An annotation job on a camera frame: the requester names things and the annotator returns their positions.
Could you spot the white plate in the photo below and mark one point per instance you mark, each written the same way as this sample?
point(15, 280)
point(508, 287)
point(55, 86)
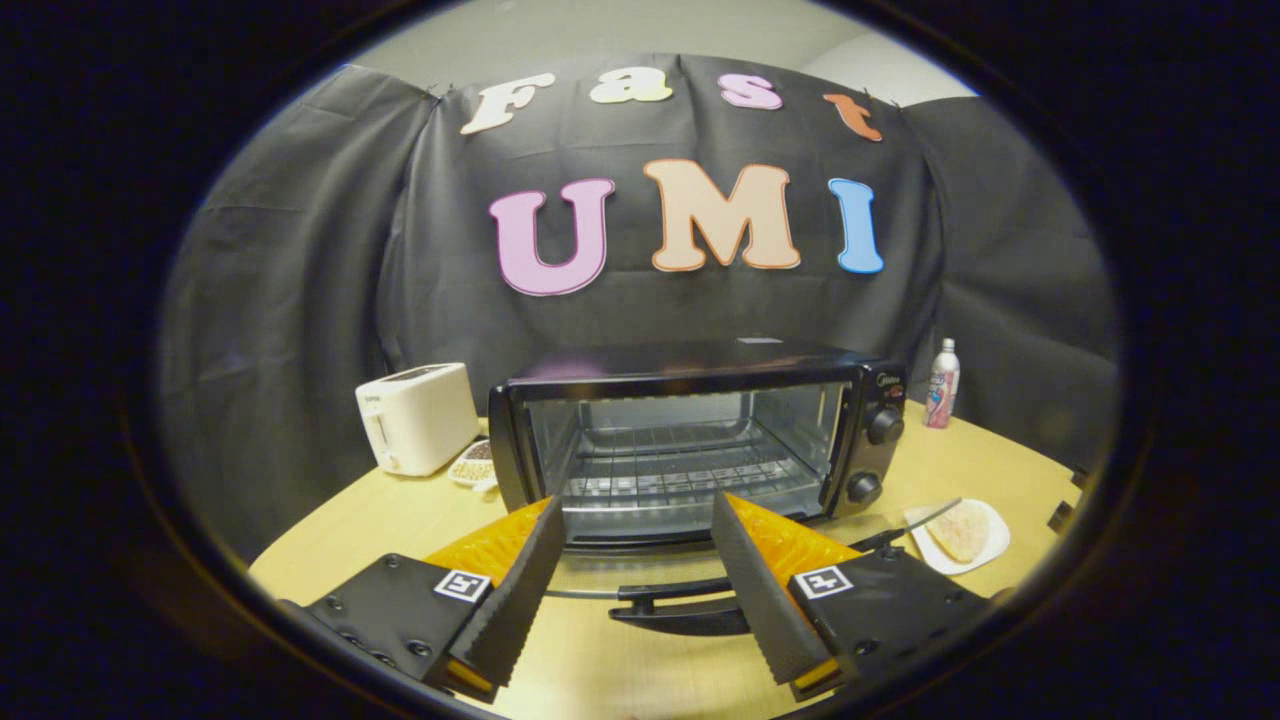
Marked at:
point(990, 545)

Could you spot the white bread toaster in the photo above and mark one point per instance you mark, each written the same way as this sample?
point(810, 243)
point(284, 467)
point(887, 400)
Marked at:
point(420, 415)

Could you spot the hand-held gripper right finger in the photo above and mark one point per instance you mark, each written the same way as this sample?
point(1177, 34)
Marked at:
point(755, 600)

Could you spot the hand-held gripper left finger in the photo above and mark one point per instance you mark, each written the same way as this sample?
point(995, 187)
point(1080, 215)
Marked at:
point(515, 610)

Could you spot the black backdrop cloth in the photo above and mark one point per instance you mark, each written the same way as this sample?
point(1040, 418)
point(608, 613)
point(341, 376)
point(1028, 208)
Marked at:
point(300, 300)

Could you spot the drink bottle with pink label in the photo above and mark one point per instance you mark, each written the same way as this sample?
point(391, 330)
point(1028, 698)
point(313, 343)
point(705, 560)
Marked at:
point(941, 390)

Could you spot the small dish of snacks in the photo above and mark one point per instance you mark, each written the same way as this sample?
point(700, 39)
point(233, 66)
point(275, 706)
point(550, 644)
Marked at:
point(475, 465)

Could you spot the black toaster oven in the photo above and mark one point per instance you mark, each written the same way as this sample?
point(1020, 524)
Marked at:
point(690, 365)

